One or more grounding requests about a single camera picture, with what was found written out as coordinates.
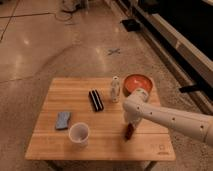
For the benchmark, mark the black floor plate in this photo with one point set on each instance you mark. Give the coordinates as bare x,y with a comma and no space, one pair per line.
131,25

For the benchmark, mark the blue sponge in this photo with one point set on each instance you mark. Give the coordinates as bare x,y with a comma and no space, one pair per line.
62,120

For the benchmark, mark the orange ceramic bowl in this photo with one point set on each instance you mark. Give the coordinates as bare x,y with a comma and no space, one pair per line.
134,81

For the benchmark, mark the black striped eraser block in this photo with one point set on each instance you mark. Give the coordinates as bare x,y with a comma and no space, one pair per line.
96,100

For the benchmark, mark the wooden folding table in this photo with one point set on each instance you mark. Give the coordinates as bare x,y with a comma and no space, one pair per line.
150,142

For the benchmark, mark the grey cloth pile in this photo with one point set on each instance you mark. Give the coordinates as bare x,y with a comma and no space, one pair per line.
71,5

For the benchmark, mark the clear plastic bottle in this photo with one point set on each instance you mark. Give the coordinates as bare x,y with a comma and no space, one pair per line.
115,89

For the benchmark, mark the dark red pepper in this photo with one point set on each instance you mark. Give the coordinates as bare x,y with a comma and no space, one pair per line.
129,131

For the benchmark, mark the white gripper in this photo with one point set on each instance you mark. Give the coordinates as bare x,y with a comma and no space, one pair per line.
132,119

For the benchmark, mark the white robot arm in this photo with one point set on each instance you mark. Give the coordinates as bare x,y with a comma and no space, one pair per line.
195,125

